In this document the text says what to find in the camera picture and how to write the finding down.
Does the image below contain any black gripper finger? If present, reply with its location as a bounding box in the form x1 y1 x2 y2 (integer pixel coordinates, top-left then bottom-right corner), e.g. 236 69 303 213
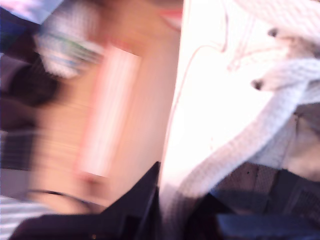
44 161 165 240
192 172 320 240

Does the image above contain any white leather sneaker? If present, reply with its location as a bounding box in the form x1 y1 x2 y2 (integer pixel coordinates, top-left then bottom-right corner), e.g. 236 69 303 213
157 0 320 226

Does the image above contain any red shoebox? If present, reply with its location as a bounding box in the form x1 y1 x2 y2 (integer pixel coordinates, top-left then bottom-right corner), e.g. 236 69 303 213
76 46 142 180

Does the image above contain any black cable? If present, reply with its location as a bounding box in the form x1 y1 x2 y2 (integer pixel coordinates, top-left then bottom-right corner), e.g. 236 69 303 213
26 189 108 210

